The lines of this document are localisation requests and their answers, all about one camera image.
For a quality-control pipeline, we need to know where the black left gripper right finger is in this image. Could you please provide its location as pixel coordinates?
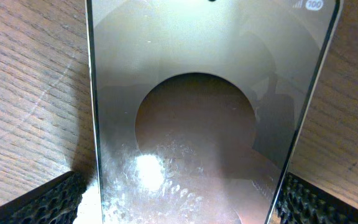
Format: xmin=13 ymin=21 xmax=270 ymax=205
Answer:
xmin=275 ymin=172 xmax=358 ymax=224

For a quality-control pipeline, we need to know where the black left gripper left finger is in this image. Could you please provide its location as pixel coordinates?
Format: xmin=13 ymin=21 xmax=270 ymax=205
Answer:
xmin=0 ymin=171 xmax=86 ymax=224

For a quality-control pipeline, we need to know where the black Galaxy smartphone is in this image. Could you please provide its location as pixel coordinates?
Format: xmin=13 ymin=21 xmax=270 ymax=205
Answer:
xmin=86 ymin=0 xmax=343 ymax=223

